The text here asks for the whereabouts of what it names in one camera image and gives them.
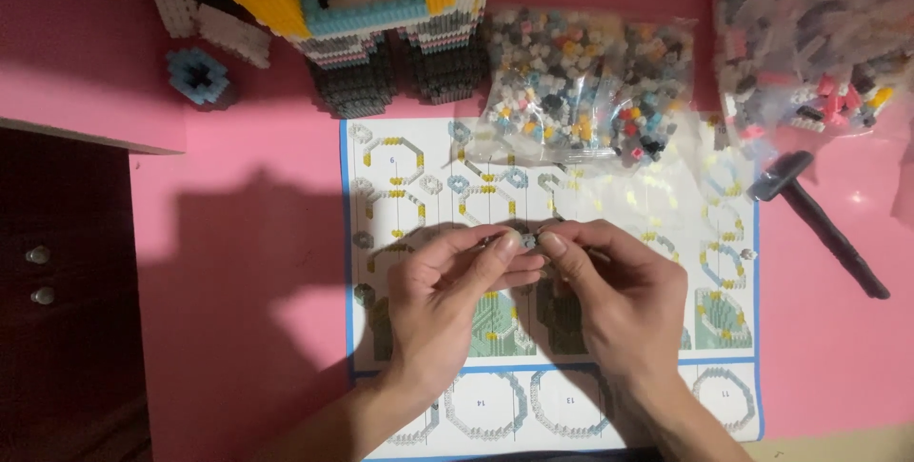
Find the white brick slab piece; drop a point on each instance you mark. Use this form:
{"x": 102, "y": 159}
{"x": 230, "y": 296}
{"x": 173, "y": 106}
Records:
{"x": 235, "y": 35}

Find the printed brick instruction sheet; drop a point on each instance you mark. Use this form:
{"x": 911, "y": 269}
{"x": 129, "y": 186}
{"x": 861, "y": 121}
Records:
{"x": 428, "y": 183}

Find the silver drawer knob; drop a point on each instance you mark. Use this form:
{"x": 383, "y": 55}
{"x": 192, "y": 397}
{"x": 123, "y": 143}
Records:
{"x": 37, "y": 255}
{"x": 42, "y": 296}

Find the black plastic brick hammer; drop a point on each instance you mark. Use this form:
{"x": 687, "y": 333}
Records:
{"x": 821, "y": 216}

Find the person's right hand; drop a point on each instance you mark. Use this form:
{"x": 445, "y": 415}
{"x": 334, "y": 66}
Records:
{"x": 628, "y": 305}

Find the person's left hand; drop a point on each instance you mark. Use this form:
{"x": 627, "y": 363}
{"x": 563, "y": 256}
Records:
{"x": 435, "y": 305}

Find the large clear bag of bricks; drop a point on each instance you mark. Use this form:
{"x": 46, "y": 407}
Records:
{"x": 807, "y": 34}

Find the tiny loose grey brick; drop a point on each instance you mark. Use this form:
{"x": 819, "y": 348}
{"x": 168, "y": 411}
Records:
{"x": 748, "y": 254}

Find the blue black brick flower piece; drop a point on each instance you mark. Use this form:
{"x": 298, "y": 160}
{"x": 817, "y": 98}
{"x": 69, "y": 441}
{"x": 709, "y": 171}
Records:
{"x": 198, "y": 75}

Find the dark wooden drawer cabinet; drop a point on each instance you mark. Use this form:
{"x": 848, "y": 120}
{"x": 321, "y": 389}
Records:
{"x": 68, "y": 291}

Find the clear bag of mixed bricks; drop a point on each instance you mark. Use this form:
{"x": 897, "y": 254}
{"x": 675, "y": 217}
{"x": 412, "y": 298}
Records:
{"x": 585, "y": 87}

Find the small grey building brick piece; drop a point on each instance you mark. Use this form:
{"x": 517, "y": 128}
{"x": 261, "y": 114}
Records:
{"x": 528, "y": 241}

